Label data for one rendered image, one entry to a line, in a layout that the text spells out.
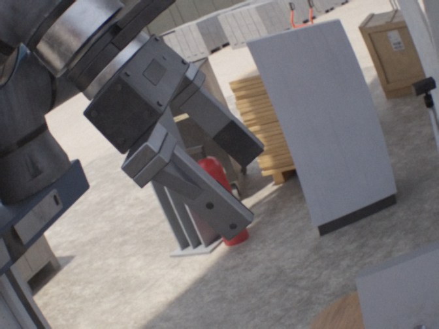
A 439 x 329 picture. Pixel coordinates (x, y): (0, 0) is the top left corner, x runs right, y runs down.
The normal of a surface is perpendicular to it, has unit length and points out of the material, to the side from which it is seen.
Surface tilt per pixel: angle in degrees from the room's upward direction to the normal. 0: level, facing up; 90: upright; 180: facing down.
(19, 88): 90
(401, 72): 90
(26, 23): 102
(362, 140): 90
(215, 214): 97
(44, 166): 70
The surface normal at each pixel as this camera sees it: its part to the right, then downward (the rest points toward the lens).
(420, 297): -0.32, 0.35
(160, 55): 0.69, -0.62
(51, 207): 0.88, -0.25
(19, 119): 0.47, 0.04
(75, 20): 0.24, 0.04
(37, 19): -0.09, 0.37
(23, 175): 0.04, -0.14
